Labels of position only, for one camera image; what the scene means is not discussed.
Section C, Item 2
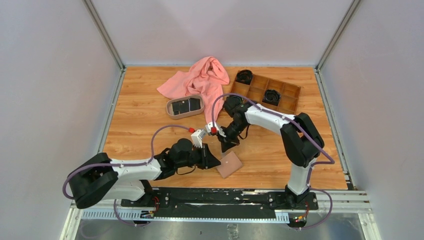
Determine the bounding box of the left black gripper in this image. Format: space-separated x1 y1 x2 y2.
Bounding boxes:
175 143 221 170

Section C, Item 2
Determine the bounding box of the pink cloth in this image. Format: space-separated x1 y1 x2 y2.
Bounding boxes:
157 56 230 124

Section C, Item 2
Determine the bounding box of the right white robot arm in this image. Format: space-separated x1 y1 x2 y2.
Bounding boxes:
217 94 325 209

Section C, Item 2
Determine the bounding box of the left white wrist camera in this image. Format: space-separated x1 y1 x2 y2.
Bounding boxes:
191 129 207 148

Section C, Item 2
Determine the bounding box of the beige oval card tray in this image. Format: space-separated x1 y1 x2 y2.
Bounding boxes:
165 94 205 120

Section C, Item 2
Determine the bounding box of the rolled belt back left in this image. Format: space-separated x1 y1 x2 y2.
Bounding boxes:
235 69 254 85

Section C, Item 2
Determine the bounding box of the pink card holder wallet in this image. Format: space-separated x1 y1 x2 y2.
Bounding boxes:
216 151 243 179

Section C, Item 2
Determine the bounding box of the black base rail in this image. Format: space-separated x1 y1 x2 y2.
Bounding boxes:
118 187 319 220

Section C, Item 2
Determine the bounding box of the rolled belt middle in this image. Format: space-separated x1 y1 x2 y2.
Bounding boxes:
262 89 281 106

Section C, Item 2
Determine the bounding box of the wooden divided tray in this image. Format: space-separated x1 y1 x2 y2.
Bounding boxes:
230 69 301 115

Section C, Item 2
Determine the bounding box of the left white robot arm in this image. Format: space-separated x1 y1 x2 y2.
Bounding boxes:
65 138 221 209

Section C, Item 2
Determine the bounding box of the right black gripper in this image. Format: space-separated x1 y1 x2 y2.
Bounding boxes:
216 120 248 153

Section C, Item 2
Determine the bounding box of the rolled belt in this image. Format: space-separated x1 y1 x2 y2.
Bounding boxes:
262 89 281 106
235 69 254 85

